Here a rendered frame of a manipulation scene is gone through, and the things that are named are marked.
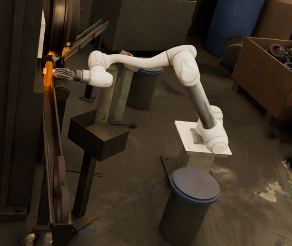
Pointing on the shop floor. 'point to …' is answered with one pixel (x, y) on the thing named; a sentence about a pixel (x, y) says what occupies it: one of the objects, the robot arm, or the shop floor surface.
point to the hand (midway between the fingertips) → (48, 71)
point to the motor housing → (64, 88)
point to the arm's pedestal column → (168, 166)
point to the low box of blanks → (274, 77)
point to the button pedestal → (122, 94)
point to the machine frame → (10, 106)
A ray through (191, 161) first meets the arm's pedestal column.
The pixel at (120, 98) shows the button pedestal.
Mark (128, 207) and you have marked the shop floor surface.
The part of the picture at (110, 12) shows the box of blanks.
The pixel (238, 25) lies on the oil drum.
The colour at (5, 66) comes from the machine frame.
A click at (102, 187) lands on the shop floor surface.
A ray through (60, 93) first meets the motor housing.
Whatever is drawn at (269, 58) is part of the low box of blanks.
